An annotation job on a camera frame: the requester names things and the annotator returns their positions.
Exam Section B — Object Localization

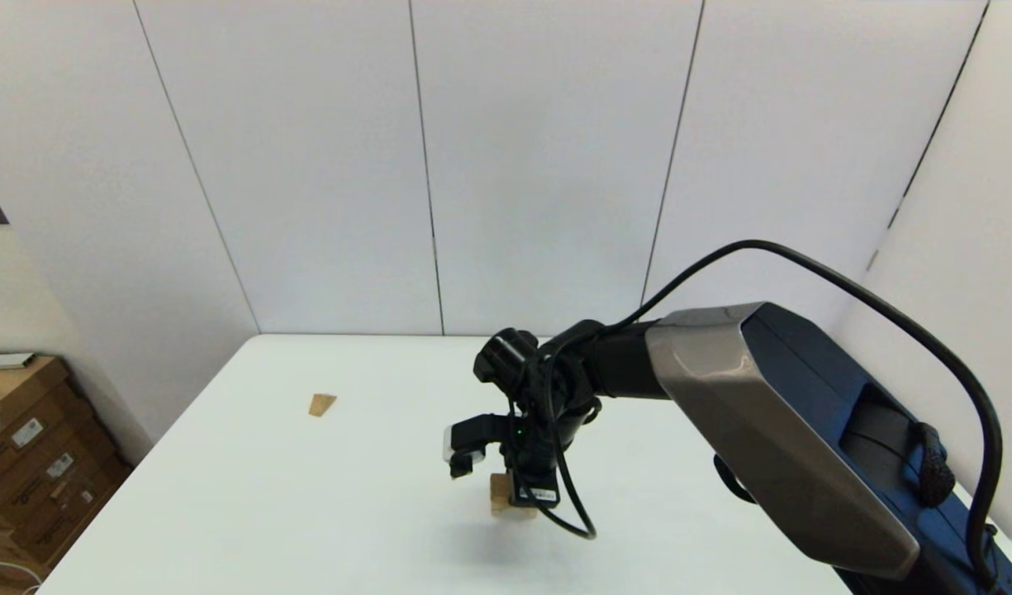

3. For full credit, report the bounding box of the brown labelled cardboard box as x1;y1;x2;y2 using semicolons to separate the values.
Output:
0;417;118;507
0;459;135;571
0;357;93;464

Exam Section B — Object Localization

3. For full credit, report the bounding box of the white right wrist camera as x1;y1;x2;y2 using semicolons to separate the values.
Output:
442;413;506;480

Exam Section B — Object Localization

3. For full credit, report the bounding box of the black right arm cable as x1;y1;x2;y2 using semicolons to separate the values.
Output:
506;239;1005;592

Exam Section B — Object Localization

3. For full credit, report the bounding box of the thin white floor cable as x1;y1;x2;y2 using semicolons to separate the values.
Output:
0;555;44;595

